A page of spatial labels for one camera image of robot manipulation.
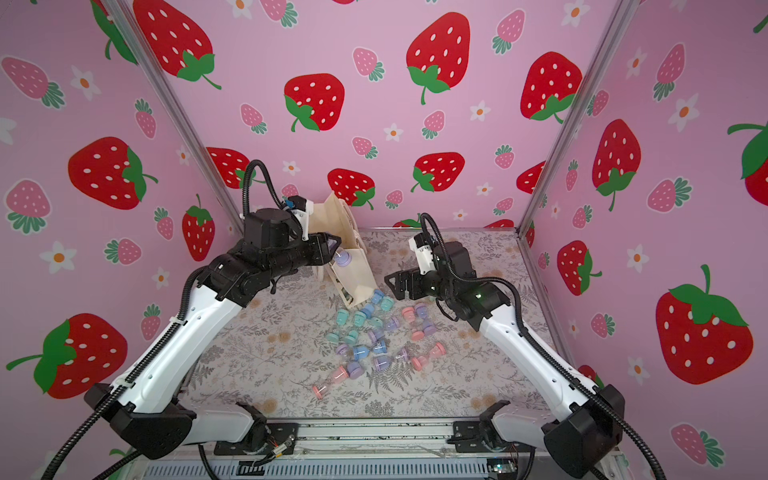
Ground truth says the cream canvas tote bag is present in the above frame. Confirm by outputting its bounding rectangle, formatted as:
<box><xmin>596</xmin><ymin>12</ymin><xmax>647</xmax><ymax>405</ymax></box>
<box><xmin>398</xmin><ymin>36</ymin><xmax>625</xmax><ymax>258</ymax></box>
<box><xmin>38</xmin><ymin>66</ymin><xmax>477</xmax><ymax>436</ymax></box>
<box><xmin>308</xmin><ymin>193</ymin><xmax>378</xmax><ymax>308</ymax></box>

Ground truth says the blue hourglass near bag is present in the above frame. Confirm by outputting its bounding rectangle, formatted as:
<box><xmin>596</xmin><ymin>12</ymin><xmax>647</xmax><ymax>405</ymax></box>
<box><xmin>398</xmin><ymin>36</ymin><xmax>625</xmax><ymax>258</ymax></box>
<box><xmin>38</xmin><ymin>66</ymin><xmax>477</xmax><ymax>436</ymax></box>
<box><xmin>370</xmin><ymin>289</ymin><xmax>385</xmax><ymax>305</ymax></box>

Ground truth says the silver corner frame post left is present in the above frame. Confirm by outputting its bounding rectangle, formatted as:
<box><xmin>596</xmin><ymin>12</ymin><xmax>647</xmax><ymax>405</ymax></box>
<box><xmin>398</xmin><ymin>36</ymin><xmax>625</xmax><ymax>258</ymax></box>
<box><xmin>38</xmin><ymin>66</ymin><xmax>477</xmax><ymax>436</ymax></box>
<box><xmin>104</xmin><ymin>0</ymin><xmax>243</xmax><ymax>236</ymax></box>

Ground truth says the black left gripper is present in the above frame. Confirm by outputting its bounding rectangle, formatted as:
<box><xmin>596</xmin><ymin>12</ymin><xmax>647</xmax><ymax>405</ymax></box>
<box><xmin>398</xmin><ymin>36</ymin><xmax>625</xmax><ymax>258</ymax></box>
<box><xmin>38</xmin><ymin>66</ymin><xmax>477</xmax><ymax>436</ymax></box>
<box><xmin>262</xmin><ymin>233</ymin><xmax>340</xmax><ymax>286</ymax></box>

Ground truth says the teal hourglass near bag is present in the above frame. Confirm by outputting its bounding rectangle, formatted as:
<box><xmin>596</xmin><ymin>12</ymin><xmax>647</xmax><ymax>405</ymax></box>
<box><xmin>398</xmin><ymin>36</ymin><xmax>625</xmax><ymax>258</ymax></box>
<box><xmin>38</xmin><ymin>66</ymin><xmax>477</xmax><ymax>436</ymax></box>
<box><xmin>335</xmin><ymin>309</ymin><xmax>351</xmax><ymax>327</ymax></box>

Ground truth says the blue hourglass centre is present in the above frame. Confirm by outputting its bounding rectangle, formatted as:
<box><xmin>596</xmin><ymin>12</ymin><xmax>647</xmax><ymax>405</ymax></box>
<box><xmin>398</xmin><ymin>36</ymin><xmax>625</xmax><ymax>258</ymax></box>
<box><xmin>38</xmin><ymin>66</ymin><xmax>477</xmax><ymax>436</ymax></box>
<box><xmin>352</xmin><ymin>345</ymin><xmax>370</xmax><ymax>361</ymax></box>

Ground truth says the purple hourglass carried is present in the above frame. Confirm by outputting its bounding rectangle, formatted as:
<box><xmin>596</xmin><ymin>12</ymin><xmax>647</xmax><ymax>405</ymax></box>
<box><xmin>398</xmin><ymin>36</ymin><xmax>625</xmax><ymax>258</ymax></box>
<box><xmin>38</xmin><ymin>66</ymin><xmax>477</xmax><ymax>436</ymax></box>
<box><xmin>334</xmin><ymin>249</ymin><xmax>353</xmax><ymax>268</ymax></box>

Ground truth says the silver corner frame post right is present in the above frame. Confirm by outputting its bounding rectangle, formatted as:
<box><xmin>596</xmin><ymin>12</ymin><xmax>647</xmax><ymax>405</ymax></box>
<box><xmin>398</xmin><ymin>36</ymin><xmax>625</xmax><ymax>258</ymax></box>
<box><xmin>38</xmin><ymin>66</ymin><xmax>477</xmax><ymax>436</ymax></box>
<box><xmin>516</xmin><ymin>0</ymin><xmax>640</xmax><ymax>238</ymax></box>

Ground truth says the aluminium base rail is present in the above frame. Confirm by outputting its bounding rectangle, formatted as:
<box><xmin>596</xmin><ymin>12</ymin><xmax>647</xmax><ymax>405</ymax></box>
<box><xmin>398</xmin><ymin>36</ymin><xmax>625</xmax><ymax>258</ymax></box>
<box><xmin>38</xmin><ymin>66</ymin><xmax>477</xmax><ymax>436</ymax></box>
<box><xmin>119</xmin><ymin>416</ymin><xmax>631</xmax><ymax>480</ymax></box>

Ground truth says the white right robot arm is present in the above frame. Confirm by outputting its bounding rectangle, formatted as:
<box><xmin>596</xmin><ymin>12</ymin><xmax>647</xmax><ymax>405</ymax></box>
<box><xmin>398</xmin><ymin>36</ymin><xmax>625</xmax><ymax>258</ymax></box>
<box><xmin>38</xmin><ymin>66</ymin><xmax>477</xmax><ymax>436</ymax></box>
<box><xmin>385</xmin><ymin>234</ymin><xmax>626</xmax><ymax>478</ymax></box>

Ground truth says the purple hourglass front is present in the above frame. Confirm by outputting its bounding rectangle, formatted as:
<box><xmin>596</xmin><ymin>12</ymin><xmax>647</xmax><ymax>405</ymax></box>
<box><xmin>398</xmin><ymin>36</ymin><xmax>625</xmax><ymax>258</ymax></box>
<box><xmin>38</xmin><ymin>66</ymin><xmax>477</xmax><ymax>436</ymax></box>
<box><xmin>345</xmin><ymin>361</ymin><xmax>364</xmax><ymax>380</ymax></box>

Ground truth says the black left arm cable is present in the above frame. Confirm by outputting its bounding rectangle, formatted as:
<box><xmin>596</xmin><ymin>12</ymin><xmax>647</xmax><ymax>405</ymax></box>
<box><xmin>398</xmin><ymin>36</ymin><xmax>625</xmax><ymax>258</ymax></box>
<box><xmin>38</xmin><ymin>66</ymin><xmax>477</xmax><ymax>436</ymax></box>
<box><xmin>38</xmin><ymin>158</ymin><xmax>289</xmax><ymax>480</ymax></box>

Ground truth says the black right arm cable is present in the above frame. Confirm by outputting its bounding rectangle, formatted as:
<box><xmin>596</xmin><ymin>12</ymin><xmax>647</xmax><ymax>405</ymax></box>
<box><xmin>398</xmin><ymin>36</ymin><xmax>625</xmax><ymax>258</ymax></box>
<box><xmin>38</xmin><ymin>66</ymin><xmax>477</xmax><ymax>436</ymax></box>
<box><xmin>418</xmin><ymin>212</ymin><xmax>667</xmax><ymax>480</ymax></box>

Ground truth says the pink hourglass front left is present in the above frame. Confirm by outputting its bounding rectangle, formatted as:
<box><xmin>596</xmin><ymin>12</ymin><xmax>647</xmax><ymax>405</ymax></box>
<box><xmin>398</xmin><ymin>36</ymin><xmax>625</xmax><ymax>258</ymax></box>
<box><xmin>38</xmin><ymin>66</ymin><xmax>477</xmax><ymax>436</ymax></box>
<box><xmin>312</xmin><ymin>366</ymin><xmax>349</xmax><ymax>400</ymax></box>

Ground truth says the pink hourglass right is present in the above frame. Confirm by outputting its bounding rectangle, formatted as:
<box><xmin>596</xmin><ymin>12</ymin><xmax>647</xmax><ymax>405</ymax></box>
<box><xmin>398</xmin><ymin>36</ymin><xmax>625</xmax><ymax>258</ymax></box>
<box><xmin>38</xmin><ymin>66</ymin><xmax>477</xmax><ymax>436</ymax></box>
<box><xmin>410</xmin><ymin>342</ymin><xmax>446</xmax><ymax>371</ymax></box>

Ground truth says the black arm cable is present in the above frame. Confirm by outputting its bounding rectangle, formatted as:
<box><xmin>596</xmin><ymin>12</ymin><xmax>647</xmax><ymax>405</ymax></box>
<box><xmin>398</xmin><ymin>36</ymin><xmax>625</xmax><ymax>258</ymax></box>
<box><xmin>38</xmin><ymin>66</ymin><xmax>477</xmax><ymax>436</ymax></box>
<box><xmin>418</xmin><ymin>212</ymin><xmax>667</xmax><ymax>480</ymax></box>
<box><xmin>38</xmin><ymin>158</ymin><xmax>289</xmax><ymax>480</ymax></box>

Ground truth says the pink hourglass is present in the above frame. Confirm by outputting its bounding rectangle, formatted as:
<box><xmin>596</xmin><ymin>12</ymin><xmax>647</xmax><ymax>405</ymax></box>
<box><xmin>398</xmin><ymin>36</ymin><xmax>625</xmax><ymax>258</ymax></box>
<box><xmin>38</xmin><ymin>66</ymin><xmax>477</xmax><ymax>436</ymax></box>
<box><xmin>312</xmin><ymin>366</ymin><xmax>349</xmax><ymax>400</ymax></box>
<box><xmin>410</xmin><ymin>342</ymin><xmax>446</xmax><ymax>371</ymax></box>

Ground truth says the silver corner frame post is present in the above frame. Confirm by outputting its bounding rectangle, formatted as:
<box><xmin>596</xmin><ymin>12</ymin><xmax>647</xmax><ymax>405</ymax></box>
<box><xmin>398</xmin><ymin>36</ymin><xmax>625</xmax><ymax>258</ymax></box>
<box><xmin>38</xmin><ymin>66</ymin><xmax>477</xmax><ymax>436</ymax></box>
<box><xmin>104</xmin><ymin>0</ymin><xmax>243</xmax><ymax>236</ymax></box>
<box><xmin>516</xmin><ymin>0</ymin><xmax>640</xmax><ymax>238</ymax></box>

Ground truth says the lilac hourglass centre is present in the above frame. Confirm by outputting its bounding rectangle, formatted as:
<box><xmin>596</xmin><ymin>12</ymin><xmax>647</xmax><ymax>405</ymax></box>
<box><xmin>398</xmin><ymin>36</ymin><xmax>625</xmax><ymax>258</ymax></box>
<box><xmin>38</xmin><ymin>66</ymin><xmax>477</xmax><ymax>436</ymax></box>
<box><xmin>373</xmin><ymin>355</ymin><xmax>392</xmax><ymax>372</ymax></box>

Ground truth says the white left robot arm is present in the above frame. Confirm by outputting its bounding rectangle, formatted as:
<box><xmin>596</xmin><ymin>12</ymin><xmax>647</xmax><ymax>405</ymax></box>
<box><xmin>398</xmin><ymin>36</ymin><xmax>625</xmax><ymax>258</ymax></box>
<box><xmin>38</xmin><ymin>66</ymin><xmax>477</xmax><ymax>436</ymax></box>
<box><xmin>86</xmin><ymin>208</ymin><xmax>342</xmax><ymax>459</ymax></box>

